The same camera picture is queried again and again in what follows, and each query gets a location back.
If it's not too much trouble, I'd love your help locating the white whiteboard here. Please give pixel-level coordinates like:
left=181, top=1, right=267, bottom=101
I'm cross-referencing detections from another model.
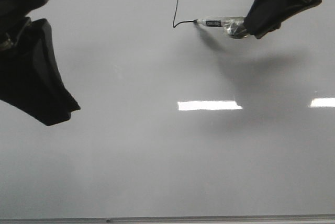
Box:
left=1, top=0, right=334, bottom=219

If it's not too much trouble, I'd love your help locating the aluminium whiteboard frame edge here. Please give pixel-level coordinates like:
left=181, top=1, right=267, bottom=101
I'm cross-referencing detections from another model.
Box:
left=1, top=214, right=334, bottom=223

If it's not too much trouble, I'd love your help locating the black whiteboard marker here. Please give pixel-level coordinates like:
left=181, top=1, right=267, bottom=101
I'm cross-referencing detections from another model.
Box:
left=192, top=16, right=250, bottom=39

